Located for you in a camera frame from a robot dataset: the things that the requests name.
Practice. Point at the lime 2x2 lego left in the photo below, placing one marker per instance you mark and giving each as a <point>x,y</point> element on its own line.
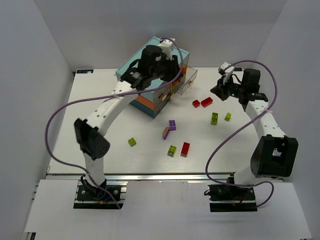
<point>132,142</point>

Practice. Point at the red 2x3 lego brick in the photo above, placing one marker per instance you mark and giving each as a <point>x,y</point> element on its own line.
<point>185,149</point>

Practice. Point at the clear drawer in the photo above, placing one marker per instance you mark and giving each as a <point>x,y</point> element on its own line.
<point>188,78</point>

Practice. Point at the blue label sticker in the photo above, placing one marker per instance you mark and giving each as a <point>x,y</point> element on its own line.
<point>238,69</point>
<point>84,71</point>

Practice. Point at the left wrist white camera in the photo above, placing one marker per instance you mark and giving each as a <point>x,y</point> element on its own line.
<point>167,47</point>

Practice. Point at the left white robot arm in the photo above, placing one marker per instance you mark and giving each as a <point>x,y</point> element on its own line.
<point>156,62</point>

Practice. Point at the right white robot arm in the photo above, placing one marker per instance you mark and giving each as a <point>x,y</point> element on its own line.
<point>275,153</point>

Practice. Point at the left blue label sticker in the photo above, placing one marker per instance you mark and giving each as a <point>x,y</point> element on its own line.
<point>84,71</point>

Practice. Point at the wrist white camera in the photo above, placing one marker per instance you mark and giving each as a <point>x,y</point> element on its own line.
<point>226,70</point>
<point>167,47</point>

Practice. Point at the lime patterned lego centre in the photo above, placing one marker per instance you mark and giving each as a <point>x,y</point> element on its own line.
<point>171,151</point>

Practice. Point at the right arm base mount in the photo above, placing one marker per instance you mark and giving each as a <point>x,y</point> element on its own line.
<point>230,199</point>

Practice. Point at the purple curved patterned lego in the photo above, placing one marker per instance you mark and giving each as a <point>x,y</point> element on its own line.
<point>165,133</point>

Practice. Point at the lime 2x3 lego right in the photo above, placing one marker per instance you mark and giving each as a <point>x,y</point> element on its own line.
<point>214,118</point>

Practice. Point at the small red lego brick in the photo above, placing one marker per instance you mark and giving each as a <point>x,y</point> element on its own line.
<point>196,103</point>

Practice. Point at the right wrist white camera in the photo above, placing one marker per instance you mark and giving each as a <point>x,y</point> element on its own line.
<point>226,70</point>

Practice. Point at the purple 2x3 lego brick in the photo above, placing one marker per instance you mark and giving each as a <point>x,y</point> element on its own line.
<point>172,125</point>

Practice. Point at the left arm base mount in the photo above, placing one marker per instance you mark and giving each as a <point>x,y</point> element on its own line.
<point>91,197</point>

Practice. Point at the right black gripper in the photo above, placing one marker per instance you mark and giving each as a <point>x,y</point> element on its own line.
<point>223,88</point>

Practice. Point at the red long lego brick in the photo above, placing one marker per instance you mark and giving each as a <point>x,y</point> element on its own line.
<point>206,102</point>

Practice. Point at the right blue label sticker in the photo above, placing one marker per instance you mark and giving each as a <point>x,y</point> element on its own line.
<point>238,69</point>

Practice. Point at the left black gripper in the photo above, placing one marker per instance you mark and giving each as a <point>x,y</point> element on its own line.
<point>172,69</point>

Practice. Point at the small lime lego right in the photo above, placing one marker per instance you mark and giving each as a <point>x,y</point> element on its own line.
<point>228,117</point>

